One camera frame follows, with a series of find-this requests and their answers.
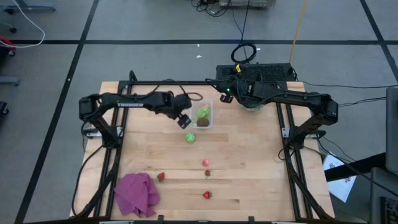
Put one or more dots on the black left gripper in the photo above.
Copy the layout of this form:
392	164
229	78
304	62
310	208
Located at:
178	104

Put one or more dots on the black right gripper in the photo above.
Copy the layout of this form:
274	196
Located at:
237	87

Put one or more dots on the brown toy kiwi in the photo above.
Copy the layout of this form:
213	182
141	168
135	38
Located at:
202	122

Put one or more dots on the long green toy pepper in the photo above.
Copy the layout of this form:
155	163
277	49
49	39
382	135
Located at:
201	113

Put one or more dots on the pink toy peach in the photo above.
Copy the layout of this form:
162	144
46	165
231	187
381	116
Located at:
207	106
205	162

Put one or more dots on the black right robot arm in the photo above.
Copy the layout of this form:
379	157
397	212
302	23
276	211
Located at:
295	98

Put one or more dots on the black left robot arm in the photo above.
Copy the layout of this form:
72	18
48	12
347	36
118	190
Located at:
130	104

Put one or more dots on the clear plastic tupperware container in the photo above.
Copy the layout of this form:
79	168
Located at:
210	102

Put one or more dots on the round green toy fruit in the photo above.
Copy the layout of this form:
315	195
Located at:
190	137

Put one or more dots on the green succulent in white pot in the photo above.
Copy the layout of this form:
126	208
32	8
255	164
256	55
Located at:
252	107

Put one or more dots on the black computer case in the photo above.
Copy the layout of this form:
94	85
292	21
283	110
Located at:
273	73

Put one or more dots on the long-stemmed red toy strawberry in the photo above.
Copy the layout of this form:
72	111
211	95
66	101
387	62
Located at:
207	173

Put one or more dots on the purple cloth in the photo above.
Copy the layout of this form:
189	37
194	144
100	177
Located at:
136	194

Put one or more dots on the small black hub device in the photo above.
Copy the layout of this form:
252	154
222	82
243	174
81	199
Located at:
317	133
91	133

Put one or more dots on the grey box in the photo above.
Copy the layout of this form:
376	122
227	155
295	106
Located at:
261	3

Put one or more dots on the white paper sheet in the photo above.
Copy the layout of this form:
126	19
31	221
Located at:
340	186

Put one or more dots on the black bar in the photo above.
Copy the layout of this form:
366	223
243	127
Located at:
357	168

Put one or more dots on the grey cabinet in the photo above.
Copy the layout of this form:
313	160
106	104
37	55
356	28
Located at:
392	130

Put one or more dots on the grey desk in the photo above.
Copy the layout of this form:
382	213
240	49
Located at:
377	186

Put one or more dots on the grey furniture foot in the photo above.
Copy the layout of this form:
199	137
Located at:
9	81

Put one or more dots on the black object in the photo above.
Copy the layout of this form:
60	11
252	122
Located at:
3	107

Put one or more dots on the grey furniture base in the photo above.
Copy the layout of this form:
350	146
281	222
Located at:
34	6

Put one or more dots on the black caster wheel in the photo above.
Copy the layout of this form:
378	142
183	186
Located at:
13	30

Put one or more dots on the red object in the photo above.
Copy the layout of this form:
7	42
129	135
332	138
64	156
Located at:
4	40

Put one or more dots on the black keyboard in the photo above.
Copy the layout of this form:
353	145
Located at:
390	211

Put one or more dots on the black metal table frame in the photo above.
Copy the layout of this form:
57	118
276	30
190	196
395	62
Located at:
186	83

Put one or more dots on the white metal bracket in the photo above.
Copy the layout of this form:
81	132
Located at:
285	132

